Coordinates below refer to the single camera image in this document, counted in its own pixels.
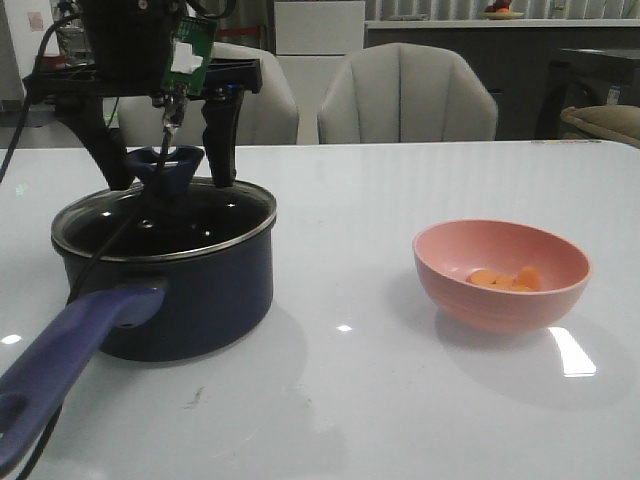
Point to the pink plastic bowl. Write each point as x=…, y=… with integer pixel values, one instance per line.
x=447, y=254

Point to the right beige upholstered chair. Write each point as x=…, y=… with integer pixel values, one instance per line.
x=405, y=93

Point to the glass lid purple knob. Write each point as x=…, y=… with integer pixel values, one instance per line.
x=175, y=214

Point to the grey counter with white top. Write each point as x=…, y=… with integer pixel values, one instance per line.
x=510, y=57

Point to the dark side table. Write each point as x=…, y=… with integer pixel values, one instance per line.
x=586, y=78

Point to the fruit plate on counter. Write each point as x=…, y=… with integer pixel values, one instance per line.
x=501, y=10

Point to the dark blue saucepan purple handle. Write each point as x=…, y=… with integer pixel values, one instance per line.
x=149, y=312

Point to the red barrier belt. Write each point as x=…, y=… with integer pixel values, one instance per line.
x=254, y=31

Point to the green circuit board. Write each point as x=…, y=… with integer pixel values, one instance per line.
x=190, y=56

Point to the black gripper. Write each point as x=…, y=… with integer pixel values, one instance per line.
x=130, y=42

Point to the beige upholstered chair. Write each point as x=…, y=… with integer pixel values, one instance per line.
x=268, y=117
x=405, y=93

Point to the grey pleated curtain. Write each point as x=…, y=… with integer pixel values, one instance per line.
x=249, y=13

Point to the tan cushion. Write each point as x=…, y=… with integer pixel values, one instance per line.
x=616, y=123

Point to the white cabinet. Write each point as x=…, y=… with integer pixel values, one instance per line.
x=311, y=37

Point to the left beige upholstered chair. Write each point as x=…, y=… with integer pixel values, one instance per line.
x=268, y=117

